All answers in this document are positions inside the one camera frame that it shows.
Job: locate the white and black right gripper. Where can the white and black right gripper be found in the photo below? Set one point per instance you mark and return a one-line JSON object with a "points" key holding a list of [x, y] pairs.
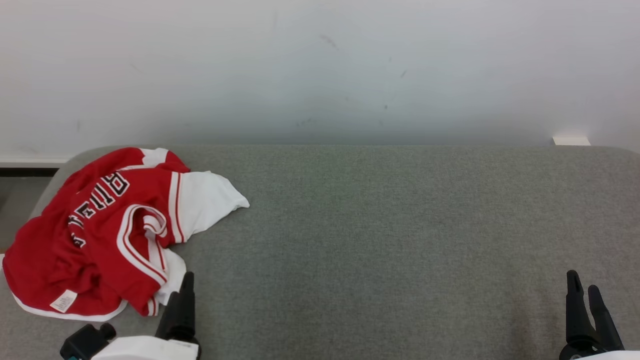
{"points": [[595, 354]]}

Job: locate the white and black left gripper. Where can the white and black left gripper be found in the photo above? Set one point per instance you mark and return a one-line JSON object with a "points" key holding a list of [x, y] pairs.
{"points": [[145, 349]]}

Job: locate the red jersey with white sleeves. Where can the red jersey with white sleeves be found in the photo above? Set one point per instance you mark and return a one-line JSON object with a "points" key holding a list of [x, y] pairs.
{"points": [[50, 260]]}

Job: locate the white skirting board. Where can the white skirting board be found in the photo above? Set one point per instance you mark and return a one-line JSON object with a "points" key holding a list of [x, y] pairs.
{"points": [[571, 141], [30, 161]]}

